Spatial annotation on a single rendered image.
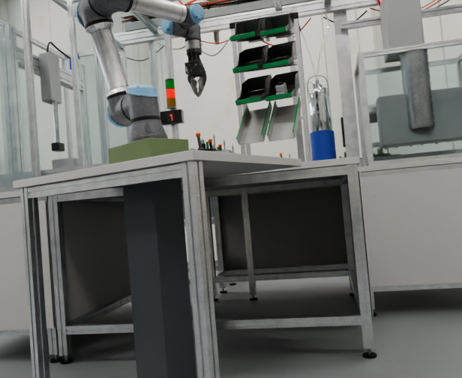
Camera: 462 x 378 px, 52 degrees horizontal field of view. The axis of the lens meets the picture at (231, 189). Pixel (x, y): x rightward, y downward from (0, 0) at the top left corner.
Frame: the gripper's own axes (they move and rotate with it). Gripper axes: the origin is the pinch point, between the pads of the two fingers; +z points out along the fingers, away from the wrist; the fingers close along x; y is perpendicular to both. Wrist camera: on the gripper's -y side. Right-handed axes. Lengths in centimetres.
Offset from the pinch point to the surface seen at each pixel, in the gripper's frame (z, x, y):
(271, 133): 20.3, 31.3, -14.9
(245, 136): 19.9, 18.3, -14.9
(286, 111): 8.1, 38.8, -26.0
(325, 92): -14, 60, -95
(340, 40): -57, 73, -127
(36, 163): 24, -87, 2
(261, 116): 9.5, 25.8, -24.2
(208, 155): 39, 22, 81
